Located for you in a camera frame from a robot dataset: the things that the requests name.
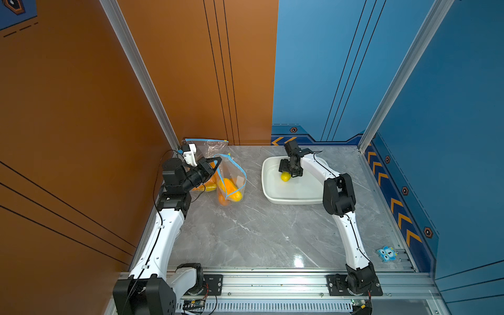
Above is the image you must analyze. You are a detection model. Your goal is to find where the spare clear zip-top bag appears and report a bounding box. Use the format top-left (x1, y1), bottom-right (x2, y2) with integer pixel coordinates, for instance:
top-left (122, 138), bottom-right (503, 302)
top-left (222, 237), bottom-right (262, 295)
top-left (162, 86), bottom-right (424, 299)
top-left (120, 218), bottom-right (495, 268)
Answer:
top-left (215, 154), bottom-right (247, 205)

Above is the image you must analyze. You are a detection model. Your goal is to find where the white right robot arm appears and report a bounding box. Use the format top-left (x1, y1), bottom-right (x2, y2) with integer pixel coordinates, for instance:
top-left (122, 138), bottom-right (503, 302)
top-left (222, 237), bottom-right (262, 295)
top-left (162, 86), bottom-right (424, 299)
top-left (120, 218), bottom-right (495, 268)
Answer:
top-left (279, 140), bottom-right (379, 295)

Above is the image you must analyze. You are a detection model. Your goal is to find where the red apple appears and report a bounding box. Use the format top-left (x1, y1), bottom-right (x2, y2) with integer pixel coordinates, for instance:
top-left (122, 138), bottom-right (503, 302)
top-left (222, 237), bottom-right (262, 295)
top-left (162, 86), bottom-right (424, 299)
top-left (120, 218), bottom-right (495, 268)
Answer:
top-left (227, 190), bottom-right (244, 202)

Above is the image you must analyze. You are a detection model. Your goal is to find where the small blue owl toy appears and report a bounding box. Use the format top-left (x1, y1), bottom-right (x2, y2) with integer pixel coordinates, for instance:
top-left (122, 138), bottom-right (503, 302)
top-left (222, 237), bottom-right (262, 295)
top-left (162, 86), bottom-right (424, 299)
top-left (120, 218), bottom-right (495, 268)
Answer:
top-left (377, 246), bottom-right (397, 262)

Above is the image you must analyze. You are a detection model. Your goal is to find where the green circuit board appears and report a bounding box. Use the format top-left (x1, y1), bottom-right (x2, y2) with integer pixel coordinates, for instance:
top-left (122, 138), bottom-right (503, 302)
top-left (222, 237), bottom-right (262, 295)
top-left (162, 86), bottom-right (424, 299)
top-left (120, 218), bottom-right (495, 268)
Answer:
top-left (182, 299), bottom-right (206, 312)

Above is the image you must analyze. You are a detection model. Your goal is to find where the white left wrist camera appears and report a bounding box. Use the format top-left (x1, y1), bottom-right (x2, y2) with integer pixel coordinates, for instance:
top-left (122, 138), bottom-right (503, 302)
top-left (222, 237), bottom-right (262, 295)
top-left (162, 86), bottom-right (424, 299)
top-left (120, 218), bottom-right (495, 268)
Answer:
top-left (182, 143), bottom-right (198, 167)

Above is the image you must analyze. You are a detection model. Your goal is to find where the aluminium front rail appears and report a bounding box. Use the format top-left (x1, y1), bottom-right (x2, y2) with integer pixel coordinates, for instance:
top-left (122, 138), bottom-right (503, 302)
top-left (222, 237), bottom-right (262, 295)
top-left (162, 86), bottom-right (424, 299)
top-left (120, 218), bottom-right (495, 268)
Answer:
top-left (197, 268), bottom-right (450, 314)

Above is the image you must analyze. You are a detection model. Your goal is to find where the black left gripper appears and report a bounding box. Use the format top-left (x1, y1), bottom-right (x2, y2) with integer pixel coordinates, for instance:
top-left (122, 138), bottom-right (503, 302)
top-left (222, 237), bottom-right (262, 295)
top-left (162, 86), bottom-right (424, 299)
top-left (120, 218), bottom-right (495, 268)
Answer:
top-left (180, 157), bottom-right (220, 195)

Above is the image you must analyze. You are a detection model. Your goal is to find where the yellow orange mango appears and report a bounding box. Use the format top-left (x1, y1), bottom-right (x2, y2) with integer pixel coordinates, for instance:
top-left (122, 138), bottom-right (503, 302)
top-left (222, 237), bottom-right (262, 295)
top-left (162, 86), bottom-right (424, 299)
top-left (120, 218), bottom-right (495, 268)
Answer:
top-left (280, 172), bottom-right (291, 182)

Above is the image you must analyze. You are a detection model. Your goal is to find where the clear zip-top bag blue zipper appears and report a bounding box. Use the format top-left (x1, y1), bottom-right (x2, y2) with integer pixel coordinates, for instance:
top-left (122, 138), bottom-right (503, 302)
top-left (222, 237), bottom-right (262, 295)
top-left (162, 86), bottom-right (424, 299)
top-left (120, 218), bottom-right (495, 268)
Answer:
top-left (182, 139), bottom-right (229, 192)

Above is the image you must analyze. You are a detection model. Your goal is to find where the white fruit bowl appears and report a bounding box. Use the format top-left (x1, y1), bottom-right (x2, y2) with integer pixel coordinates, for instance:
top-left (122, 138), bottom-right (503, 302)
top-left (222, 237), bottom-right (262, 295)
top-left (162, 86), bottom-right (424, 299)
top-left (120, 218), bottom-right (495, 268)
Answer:
top-left (261, 156), bottom-right (324, 206)

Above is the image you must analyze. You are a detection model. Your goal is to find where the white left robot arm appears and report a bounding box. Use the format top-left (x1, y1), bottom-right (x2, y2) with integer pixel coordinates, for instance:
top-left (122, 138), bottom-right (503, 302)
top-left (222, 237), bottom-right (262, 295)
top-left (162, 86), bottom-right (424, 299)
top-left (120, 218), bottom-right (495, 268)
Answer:
top-left (112, 157), bottom-right (222, 314)

